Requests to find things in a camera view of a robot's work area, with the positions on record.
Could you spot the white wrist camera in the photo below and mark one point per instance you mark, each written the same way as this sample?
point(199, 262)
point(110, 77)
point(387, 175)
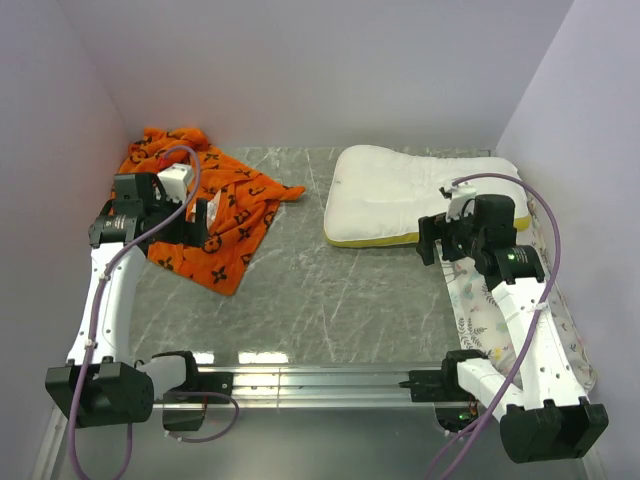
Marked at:
point(459, 197)
point(176, 180)

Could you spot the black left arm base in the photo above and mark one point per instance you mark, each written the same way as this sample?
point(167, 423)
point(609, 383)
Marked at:
point(186, 408)

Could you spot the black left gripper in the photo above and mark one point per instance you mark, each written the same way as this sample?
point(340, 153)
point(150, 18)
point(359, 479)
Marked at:
point(191, 233)

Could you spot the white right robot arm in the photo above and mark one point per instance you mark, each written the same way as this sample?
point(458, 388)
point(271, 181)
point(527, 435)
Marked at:
point(549, 417)

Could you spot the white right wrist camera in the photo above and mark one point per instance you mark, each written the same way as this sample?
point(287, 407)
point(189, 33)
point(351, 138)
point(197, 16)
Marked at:
point(459, 197)

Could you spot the aluminium mounting rail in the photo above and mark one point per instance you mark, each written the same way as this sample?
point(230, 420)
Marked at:
point(274, 386)

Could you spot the white pillow yellow edge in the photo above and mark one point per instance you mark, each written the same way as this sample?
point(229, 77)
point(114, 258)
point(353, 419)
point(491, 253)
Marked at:
point(377, 194)

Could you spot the orange patterned pillowcase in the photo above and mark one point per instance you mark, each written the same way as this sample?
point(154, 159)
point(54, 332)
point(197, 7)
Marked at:
point(247, 202)

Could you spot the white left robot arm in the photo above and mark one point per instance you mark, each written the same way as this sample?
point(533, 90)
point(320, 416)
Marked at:
point(100, 385)

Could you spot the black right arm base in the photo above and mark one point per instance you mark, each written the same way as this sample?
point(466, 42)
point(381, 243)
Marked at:
point(455, 408)

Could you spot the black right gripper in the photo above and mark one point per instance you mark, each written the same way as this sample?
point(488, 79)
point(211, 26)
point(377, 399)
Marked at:
point(432, 228)

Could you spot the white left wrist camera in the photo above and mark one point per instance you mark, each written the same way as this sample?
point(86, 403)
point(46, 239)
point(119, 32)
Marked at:
point(176, 180)

